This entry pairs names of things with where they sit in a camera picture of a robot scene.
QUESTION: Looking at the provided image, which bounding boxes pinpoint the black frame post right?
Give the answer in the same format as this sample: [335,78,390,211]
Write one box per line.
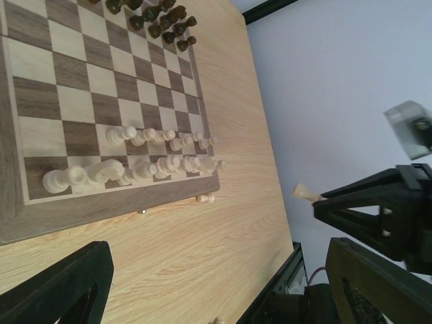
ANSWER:
[242,0,298,25]

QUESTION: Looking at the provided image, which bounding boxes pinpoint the wooden chessboard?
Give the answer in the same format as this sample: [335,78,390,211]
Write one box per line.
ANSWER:
[1,1,220,245]

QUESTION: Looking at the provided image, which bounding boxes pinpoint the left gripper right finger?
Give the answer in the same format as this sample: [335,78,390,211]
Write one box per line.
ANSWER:
[325,238,431,323]

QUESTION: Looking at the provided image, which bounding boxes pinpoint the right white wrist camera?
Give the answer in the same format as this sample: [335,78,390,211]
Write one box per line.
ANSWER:
[384,101,431,161]

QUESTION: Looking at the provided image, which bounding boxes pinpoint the light chess piece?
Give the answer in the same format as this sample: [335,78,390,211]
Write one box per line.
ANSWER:
[292,184,326,204]
[210,317,225,324]

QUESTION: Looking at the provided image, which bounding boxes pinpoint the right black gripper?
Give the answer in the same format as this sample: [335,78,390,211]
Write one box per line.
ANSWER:
[313,163,431,275]

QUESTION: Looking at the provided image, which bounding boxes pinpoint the light pawn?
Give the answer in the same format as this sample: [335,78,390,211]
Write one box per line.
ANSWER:
[196,193,215,203]

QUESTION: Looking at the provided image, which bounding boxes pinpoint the dark chess pieces row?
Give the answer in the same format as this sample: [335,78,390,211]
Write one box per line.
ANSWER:
[87,0,198,53]

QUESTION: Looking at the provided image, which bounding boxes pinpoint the black aluminium rail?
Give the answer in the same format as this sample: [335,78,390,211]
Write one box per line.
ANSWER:
[237,242,307,323]

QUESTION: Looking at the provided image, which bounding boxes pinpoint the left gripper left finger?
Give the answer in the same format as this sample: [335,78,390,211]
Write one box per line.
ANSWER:
[1,241,113,323]

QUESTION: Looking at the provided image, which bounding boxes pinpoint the light pieces on board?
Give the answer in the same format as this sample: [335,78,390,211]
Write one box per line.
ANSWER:
[42,127,226,195]

